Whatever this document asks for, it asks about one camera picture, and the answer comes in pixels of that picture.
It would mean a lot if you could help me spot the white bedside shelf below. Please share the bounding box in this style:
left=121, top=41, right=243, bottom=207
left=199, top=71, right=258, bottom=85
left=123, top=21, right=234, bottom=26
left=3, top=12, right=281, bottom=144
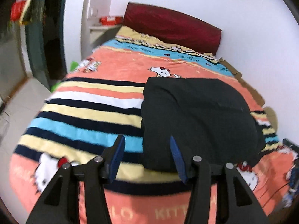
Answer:
left=89, top=24, right=122, bottom=52

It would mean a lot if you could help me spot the dark red headboard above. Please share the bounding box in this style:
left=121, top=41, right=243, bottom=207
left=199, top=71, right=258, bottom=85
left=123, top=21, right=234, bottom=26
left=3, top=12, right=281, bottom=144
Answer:
left=123, top=2, right=221, bottom=55

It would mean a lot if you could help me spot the orange Hello Kitty blanket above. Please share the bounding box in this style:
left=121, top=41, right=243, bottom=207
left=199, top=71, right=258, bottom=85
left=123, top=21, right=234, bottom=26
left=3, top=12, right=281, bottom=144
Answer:
left=9, top=26, right=295, bottom=223

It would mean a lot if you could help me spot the dark green door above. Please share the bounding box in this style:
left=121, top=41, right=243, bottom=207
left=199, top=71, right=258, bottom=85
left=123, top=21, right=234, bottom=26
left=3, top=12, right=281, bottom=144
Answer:
left=25, top=0, right=66, bottom=91

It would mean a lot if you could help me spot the black hooded puffer jacket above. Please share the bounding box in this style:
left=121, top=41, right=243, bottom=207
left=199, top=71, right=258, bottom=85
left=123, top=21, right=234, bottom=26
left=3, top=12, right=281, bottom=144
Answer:
left=141, top=77, right=266, bottom=172

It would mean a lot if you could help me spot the red box on shelf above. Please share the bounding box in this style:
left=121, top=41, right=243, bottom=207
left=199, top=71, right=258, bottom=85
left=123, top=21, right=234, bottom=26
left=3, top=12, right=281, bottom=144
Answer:
left=99, top=16, right=124, bottom=26

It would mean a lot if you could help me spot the beige woven hand fan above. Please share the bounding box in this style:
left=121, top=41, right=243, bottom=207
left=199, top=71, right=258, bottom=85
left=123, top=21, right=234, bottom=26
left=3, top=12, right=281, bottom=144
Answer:
left=263, top=107, right=278, bottom=131

